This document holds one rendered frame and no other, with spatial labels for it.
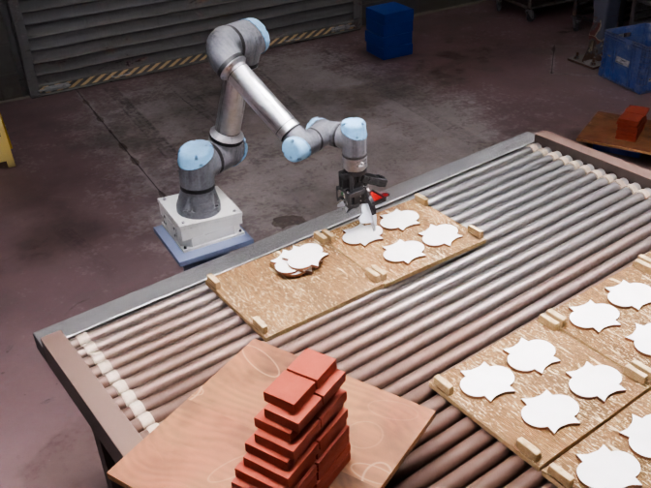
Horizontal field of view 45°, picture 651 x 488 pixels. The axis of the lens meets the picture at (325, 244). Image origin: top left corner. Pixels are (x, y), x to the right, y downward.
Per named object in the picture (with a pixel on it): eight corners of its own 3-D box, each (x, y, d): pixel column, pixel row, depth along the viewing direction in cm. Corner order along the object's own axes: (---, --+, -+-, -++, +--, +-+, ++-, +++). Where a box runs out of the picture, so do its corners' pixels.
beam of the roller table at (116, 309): (37, 349, 223) (32, 332, 220) (525, 143, 325) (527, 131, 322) (47, 364, 217) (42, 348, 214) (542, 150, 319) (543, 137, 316)
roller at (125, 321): (69, 350, 219) (65, 336, 217) (532, 151, 315) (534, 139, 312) (75, 358, 216) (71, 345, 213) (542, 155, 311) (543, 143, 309)
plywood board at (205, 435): (108, 478, 160) (106, 472, 159) (254, 344, 195) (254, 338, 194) (309, 594, 137) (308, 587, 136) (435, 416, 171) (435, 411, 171)
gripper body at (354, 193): (336, 202, 245) (334, 167, 239) (357, 194, 249) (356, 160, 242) (350, 211, 240) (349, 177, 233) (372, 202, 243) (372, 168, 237)
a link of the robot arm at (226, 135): (193, 166, 268) (215, 17, 234) (221, 151, 279) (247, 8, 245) (219, 182, 264) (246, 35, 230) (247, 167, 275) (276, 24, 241)
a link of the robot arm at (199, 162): (171, 184, 260) (168, 146, 253) (199, 170, 269) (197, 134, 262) (198, 194, 254) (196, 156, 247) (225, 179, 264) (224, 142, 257)
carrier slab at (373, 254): (319, 238, 256) (319, 234, 255) (416, 201, 274) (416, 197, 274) (385, 288, 231) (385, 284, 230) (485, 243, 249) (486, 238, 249)
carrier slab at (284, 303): (205, 284, 236) (204, 280, 235) (316, 239, 256) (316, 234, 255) (265, 342, 212) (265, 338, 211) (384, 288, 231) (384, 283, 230)
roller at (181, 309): (75, 358, 216) (72, 345, 213) (542, 155, 311) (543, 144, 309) (81, 368, 212) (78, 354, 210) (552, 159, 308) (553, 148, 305)
